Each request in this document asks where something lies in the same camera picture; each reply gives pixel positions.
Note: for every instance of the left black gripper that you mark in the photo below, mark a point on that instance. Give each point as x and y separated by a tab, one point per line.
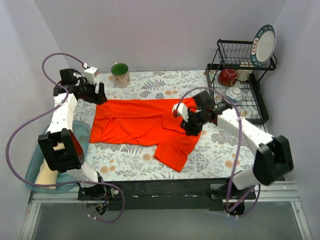
92	92

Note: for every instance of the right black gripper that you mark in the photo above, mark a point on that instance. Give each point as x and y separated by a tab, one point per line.
194	122

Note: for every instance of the orange t shirt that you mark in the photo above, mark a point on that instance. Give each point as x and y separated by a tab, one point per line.
144	122

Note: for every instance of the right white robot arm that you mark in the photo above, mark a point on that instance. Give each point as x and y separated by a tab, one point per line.
273	157

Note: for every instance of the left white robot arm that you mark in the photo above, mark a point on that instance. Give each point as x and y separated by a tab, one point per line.
61	149

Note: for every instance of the floral green-inside mug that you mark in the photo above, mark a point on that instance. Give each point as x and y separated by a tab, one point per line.
121	75

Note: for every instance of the blue white porcelain bowl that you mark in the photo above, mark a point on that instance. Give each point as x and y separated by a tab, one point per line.
235	95

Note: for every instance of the red bowl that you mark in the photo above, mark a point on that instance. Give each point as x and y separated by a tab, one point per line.
228	77

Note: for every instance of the blue plastic tray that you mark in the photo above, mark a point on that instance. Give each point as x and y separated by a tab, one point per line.
82	132

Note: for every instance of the cream cup in rack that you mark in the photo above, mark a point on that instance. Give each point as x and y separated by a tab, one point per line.
244	74

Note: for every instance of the beige rolled cloth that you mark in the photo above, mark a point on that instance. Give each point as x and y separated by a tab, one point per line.
46	176

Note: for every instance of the white green-rimmed plate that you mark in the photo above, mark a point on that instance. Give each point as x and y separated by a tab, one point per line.
263	45

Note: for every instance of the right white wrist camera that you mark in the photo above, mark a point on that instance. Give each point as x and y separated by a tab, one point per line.
180	110

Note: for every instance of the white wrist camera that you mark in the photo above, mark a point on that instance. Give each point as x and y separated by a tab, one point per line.
90	73
180	110

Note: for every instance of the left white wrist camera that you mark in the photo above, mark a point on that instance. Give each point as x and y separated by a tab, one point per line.
90	73

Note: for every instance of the black wire dish rack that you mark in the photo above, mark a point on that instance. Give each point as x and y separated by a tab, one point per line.
235	54

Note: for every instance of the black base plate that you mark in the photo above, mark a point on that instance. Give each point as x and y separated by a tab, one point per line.
174	194

